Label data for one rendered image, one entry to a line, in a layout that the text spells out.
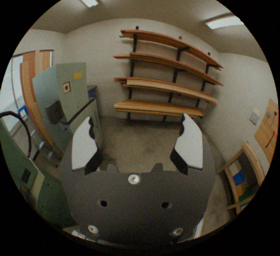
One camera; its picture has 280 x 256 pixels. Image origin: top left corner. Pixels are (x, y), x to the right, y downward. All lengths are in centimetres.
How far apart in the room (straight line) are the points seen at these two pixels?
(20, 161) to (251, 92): 331
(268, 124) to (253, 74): 109
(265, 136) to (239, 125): 84
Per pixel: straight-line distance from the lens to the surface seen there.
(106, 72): 200
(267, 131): 243
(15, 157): 78
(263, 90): 254
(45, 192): 85
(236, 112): 255
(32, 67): 227
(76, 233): 70
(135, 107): 157
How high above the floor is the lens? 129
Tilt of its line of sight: 33 degrees down
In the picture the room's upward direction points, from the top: 7 degrees clockwise
